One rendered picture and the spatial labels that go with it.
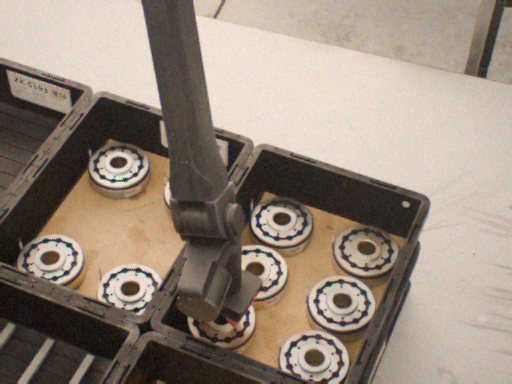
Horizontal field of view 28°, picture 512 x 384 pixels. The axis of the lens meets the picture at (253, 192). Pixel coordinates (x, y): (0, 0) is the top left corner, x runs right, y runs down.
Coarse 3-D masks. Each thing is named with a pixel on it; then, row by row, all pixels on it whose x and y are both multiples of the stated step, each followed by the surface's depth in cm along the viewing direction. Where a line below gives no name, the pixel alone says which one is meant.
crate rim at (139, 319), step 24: (96, 96) 171; (120, 96) 172; (72, 120) 168; (240, 168) 161; (24, 192) 157; (0, 216) 154; (0, 264) 148; (48, 288) 145; (168, 288) 145; (120, 312) 143; (144, 312) 143
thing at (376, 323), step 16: (256, 160) 163; (304, 160) 163; (240, 176) 160; (352, 176) 160; (368, 176) 160; (400, 192) 158; (416, 192) 158; (416, 224) 155; (416, 240) 153; (400, 256) 150; (400, 272) 148; (176, 288) 147; (160, 304) 144; (384, 304) 144; (160, 320) 142; (176, 336) 140; (192, 336) 140; (368, 336) 141; (224, 352) 139; (368, 352) 139; (256, 368) 137; (272, 368) 137; (352, 368) 137
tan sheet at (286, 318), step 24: (312, 216) 168; (336, 216) 168; (312, 240) 165; (288, 264) 161; (312, 264) 161; (288, 288) 158; (312, 288) 158; (384, 288) 158; (264, 312) 155; (288, 312) 155; (264, 336) 152; (288, 336) 152; (264, 360) 149
